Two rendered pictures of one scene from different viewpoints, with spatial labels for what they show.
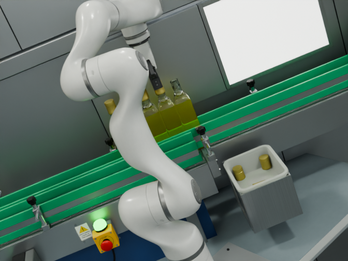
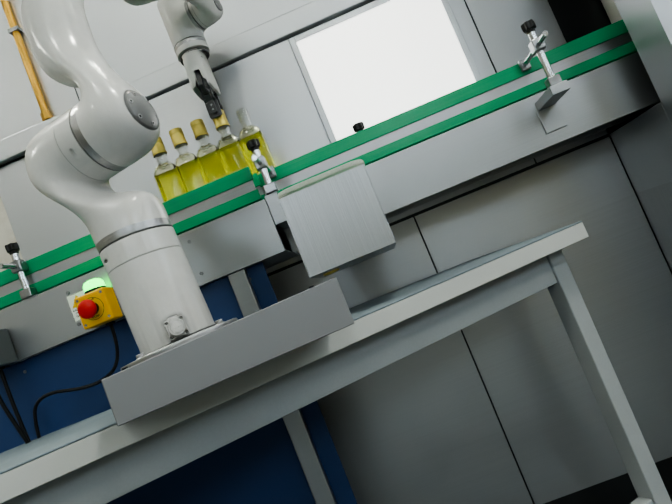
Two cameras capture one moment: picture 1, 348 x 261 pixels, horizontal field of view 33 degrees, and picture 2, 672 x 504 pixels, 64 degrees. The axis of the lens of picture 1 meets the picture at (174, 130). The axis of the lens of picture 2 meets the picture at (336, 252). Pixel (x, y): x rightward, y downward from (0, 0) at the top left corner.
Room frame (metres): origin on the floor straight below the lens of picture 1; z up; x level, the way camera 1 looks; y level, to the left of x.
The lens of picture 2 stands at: (0.59, -0.26, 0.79)
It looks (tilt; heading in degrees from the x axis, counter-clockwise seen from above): 4 degrees up; 5
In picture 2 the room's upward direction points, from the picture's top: 22 degrees counter-clockwise
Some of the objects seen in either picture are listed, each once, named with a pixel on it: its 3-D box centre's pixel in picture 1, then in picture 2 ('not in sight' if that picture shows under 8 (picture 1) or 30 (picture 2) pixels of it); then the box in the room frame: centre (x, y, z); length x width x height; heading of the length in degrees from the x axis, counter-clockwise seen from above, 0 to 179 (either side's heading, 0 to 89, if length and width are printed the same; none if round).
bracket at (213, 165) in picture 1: (212, 162); (281, 210); (1.79, -0.08, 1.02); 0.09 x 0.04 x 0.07; 1
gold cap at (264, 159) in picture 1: (265, 161); not in sight; (1.75, -0.25, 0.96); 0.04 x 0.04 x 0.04
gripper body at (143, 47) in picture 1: (144, 53); (201, 73); (1.89, -0.01, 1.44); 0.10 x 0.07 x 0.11; 1
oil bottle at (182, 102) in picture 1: (188, 118); (263, 167); (1.90, -0.06, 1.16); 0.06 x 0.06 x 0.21; 1
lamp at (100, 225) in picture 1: (99, 224); (93, 285); (1.70, 0.35, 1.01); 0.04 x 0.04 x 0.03
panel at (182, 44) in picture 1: (206, 50); (305, 100); (2.03, -0.22, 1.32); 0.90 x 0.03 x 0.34; 91
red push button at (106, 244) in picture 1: (106, 244); (89, 308); (1.65, 0.35, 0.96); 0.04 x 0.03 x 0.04; 91
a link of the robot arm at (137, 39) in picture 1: (137, 35); (192, 51); (1.90, -0.01, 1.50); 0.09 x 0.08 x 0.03; 1
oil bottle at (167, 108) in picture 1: (173, 125); (242, 176); (1.90, -0.01, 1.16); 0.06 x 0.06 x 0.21; 1
